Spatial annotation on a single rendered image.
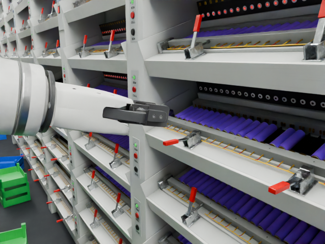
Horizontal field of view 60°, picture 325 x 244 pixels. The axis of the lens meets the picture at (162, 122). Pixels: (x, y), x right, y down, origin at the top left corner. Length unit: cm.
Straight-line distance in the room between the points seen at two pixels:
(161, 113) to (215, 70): 19
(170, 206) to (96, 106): 52
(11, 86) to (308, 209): 43
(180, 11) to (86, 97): 56
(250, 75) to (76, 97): 30
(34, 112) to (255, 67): 34
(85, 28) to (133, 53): 66
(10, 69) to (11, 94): 3
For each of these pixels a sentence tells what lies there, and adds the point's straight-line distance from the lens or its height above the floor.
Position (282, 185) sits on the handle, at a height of 98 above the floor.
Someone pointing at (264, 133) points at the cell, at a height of 101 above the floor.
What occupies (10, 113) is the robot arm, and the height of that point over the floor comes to 110.
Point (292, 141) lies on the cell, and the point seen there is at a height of 100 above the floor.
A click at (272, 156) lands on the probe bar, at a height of 98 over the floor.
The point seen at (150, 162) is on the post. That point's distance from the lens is 83.
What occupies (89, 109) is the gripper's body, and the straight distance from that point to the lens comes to 33.
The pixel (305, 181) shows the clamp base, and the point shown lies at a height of 98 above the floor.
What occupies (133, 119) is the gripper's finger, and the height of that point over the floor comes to 109.
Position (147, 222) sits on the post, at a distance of 92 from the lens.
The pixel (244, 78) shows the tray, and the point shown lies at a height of 112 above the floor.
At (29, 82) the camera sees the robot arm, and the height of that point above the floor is 113.
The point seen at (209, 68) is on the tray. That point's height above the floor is 114.
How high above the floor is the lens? 116
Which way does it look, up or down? 13 degrees down
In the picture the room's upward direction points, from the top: straight up
